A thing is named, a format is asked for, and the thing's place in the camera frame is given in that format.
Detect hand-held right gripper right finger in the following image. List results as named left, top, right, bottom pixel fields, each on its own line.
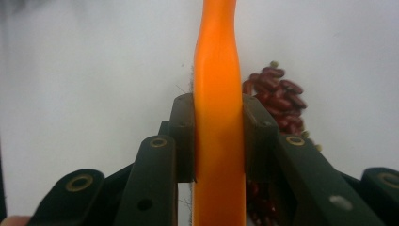
left=242, top=93, right=388, bottom=226

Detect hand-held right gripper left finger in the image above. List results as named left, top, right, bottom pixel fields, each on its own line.
left=114, top=92, right=197, bottom=226

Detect pile of red beans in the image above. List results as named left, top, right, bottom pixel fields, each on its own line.
left=242, top=60, right=323, bottom=226

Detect orange brush with gray bristles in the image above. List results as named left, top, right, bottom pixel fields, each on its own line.
left=187, top=0, right=247, bottom=226

